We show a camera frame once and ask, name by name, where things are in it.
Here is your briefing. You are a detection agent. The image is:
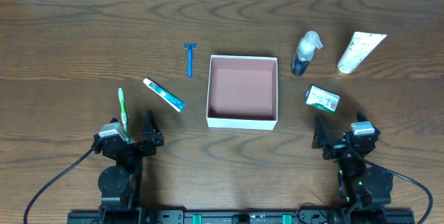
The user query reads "white green toothpaste tube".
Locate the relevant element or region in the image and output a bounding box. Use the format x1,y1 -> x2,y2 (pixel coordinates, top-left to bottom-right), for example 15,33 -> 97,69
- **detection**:
143,78 -> 186,112

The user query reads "white cream tube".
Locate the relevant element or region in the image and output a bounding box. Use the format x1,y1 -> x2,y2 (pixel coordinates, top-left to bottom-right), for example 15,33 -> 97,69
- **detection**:
337,32 -> 386,74

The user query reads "white cardboard box pink inside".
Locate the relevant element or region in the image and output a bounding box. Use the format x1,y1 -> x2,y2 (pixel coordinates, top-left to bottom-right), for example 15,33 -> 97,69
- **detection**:
206,55 -> 278,130

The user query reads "clear spray bottle blue liquid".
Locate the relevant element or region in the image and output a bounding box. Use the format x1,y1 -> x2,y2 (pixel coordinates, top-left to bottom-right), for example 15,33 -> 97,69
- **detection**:
291,31 -> 323,76

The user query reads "black left camera cable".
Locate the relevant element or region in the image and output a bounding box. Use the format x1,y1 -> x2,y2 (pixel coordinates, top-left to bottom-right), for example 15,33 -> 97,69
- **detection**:
23,147 -> 96,224

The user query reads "green white soap pack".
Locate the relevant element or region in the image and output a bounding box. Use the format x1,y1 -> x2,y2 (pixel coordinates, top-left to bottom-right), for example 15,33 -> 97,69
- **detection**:
305,85 -> 340,114

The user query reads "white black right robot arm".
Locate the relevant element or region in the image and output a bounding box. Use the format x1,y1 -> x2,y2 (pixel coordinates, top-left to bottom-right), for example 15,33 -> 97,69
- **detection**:
311,112 -> 393,223

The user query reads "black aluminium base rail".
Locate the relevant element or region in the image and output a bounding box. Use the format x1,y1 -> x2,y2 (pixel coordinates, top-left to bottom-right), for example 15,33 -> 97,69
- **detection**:
67,207 -> 415,224

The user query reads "blue disposable razor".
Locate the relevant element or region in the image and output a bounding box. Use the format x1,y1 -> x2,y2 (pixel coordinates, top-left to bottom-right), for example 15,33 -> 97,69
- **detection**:
183,44 -> 198,78

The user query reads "black camera cable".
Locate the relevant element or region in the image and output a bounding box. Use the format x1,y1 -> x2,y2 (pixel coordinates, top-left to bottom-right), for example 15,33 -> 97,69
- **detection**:
360,157 -> 434,224
23,147 -> 96,224

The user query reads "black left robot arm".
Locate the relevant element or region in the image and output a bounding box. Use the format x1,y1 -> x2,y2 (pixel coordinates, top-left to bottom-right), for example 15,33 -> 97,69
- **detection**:
92,110 -> 164,223

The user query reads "black right camera cable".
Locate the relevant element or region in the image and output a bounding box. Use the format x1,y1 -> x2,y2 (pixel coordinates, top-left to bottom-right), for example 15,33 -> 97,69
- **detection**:
360,157 -> 434,224

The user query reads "green toothbrush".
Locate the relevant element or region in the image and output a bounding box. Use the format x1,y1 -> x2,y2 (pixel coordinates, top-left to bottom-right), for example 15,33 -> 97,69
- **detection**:
118,87 -> 130,144

